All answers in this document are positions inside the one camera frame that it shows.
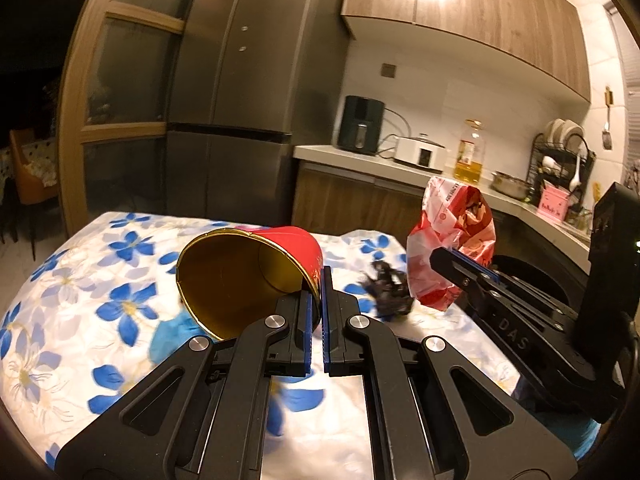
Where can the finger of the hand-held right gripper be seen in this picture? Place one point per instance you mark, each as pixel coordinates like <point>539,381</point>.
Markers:
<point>460,270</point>
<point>525,290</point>

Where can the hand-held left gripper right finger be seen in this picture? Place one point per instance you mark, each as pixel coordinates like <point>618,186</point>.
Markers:
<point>328,350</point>

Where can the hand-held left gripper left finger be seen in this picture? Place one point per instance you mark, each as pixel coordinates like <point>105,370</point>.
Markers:
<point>308,355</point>

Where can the black round trash bin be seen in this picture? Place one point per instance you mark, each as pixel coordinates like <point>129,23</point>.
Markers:
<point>530,272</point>

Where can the white red printed plastic bag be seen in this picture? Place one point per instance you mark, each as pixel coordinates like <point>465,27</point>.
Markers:
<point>450,220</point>

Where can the red paper cup gold interior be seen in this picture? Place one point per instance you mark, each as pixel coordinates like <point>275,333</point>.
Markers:
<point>225,280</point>

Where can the blue plastic bag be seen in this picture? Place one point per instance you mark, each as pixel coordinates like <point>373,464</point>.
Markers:
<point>170,335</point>

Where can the person's right forearm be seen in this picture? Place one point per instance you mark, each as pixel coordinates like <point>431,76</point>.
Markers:
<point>585,435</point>

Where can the black plastic bag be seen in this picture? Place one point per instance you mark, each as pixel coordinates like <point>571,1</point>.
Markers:
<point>390,290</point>

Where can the pink utensil holder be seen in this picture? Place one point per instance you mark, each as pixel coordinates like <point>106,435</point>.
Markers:
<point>555,205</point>

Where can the stainless steel basin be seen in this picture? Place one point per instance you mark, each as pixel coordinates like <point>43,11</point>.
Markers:
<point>510,185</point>

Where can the clear cooking oil bottle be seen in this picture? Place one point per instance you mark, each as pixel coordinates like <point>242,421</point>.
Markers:
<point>467,170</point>

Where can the white ladle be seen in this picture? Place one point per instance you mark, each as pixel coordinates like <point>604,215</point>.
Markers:
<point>575,182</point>

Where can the white electric cooker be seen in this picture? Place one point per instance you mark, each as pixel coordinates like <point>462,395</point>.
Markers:
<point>420,152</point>

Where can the small white bowl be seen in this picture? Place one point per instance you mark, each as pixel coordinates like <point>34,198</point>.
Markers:
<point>549,162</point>

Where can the kitchen counter with wooden cabinets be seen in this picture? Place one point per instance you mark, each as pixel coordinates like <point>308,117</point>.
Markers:
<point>350,200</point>

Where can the white plate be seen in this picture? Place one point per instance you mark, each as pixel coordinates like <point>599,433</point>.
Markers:
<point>572,130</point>
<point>553,131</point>

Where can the hanging metal spatula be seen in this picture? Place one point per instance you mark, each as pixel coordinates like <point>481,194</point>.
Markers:
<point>607,140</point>

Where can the black air fryer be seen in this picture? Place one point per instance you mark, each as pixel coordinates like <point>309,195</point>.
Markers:
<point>360,125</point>

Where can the grey window blinds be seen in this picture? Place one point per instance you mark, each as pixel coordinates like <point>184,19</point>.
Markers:
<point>630,85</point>

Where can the blue floral white tablecloth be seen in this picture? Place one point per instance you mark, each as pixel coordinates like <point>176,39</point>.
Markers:
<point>75,285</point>

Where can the grey steel refrigerator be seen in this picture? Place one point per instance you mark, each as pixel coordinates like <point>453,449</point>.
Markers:
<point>240,110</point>

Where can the wooden framed glass door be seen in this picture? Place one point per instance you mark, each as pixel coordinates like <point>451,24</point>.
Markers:
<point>125,127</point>

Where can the orange chair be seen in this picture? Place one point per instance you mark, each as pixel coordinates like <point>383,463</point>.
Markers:
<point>30,192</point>

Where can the polka dot cushion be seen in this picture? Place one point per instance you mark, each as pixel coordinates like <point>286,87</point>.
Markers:
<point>40,160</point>

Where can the polka dot tablecloth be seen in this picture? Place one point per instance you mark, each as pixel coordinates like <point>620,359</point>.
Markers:
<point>5,160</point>

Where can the dark wall socket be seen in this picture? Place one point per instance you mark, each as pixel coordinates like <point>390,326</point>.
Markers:
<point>388,70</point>

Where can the wooden upper wall cabinet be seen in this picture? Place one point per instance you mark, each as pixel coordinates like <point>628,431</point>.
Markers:
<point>500,20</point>

